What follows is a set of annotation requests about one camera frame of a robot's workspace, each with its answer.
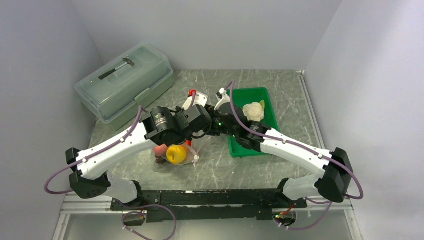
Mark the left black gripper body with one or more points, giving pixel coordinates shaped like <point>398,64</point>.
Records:
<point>185,138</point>

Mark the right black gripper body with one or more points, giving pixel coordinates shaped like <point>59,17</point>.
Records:
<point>217,127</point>

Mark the white cauliflower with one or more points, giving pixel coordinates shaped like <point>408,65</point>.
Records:
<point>255,111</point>

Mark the clear zip top bag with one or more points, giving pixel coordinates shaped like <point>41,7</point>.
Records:
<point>192,158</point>

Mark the orange fruit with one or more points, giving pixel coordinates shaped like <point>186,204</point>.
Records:
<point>177,154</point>

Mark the pink peach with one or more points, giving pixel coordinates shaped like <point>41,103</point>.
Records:
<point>160,150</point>

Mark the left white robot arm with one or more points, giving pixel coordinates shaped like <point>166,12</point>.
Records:
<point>159,126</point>

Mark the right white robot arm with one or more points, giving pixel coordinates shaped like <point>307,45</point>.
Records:
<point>331,171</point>

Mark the green plastic tray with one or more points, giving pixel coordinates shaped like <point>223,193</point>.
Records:
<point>242,97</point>

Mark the clear plastic storage box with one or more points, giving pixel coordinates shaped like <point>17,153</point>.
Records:
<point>109,98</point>

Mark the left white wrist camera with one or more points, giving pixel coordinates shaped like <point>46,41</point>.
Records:
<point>195,98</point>

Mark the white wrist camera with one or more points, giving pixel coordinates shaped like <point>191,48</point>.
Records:
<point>222,97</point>
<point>195,98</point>

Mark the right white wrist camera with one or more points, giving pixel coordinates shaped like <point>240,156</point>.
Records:
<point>222,97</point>

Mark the black handled hammer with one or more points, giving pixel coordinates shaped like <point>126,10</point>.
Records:
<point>126,62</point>

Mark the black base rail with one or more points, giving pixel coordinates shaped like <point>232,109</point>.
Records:
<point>260,204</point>

